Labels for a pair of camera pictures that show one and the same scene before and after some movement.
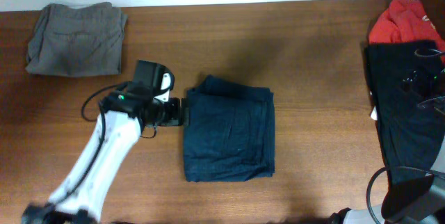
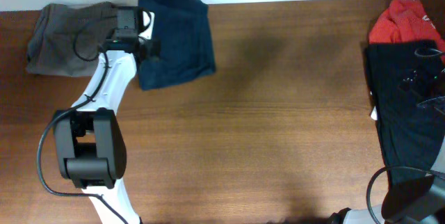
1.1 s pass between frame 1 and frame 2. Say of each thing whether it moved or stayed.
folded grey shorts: stayed
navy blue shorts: moved
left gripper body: moved
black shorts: stayed
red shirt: stayed
